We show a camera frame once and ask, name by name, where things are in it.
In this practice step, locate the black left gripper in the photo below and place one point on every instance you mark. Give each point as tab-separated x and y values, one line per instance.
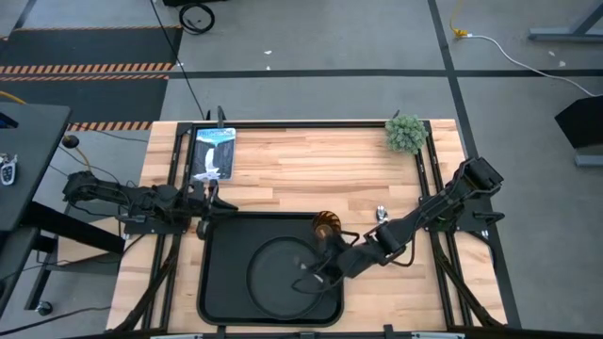
200	202

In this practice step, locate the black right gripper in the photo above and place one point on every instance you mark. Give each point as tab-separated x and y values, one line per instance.
358	261

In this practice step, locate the amber faceted plastic cup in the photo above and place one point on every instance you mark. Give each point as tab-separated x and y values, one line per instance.
327	221

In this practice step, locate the black round plate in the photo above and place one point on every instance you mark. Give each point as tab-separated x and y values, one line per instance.
278	282

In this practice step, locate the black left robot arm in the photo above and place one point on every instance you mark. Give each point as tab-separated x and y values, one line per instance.
141	200

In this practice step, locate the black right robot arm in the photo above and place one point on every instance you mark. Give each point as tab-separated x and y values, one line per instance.
438	207

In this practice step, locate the silver metal spoon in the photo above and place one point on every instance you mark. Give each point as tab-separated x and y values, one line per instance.
381	214

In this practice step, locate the black plastic tray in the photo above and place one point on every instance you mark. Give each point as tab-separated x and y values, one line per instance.
226	282

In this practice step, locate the green artificial plant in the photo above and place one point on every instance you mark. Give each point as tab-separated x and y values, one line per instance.
406	134

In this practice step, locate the black orange-striped floor mat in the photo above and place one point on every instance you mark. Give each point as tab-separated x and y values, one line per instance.
94	101
94	47

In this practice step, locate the black round knob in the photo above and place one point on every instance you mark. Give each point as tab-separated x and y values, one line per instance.
70	141

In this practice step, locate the black desk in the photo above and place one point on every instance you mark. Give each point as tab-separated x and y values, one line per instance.
28	165

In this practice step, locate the black caster wheel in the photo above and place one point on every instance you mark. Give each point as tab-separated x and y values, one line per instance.
44	308

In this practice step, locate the grey key fob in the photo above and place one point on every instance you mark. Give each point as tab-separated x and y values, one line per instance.
8	170

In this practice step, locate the black stand with grey foot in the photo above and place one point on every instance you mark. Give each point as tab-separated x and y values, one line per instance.
581	122

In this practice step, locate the grey metal desk leg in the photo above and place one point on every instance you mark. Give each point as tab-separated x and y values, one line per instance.
565	34

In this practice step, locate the black aluminium rig frame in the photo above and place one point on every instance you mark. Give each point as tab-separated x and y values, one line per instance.
306	124

